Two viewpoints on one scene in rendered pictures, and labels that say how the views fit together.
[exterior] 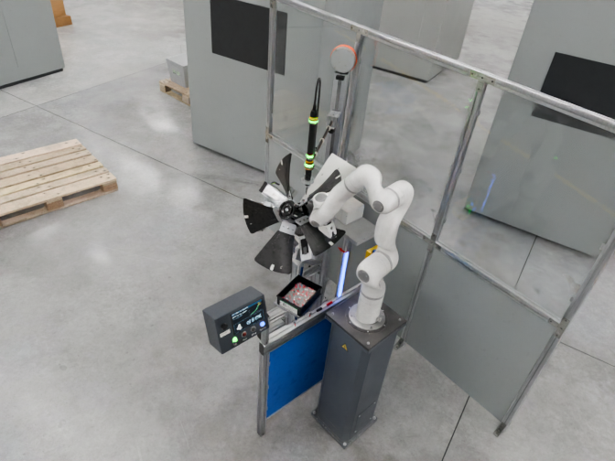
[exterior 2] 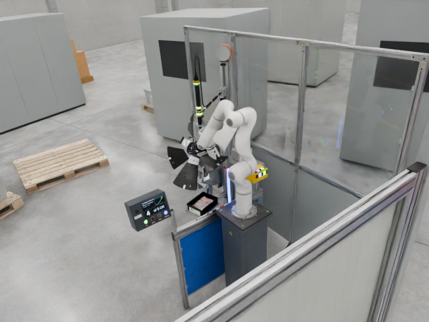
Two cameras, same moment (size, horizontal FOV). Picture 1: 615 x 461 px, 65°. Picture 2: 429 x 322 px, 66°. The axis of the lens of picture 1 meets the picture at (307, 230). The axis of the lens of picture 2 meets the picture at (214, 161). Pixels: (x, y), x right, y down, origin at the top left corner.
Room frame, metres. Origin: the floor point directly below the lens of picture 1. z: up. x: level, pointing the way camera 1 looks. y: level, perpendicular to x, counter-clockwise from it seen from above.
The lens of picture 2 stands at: (-0.23, -0.50, 2.49)
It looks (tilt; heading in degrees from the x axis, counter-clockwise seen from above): 29 degrees down; 10
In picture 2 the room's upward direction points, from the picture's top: 4 degrees counter-clockwise
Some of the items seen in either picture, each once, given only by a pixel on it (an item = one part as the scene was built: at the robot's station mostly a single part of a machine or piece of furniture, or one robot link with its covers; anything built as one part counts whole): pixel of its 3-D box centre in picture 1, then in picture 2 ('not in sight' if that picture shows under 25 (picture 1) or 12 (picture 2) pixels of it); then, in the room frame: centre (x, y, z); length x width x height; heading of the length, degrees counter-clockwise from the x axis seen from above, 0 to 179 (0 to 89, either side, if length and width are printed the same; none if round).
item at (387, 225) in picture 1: (389, 230); (246, 143); (1.78, -0.37, 1.50); 0.16 x 0.12 x 0.50; 141
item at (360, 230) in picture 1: (350, 224); (243, 161); (2.69, -0.29, 0.85); 0.36 x 0.24 x 0.03; 44
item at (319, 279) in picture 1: (321, 264); (226, 191); (2.55, -0.12, 0.58); 0.09 x 0.05 x 1.15; 44
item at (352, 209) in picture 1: (347, 209); (240, 152); (2.76, -0.26, 0.92); 0.17 x 0.16 x 0.11; 134
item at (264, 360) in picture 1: (263, 395); (181, 275); (1.60, 0.16, 0.39); 0.04 x 0.04 x 0.78; 44
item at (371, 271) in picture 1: (372, 276); (240, 178); (1.73, -0.33, 1.25); 0.19 x 0.12 x 0.24; 141
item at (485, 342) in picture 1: (372, 262); (263, 188); (2.72, -0.49, 0.50); 2.59 x 0.03 x 0.91; 44
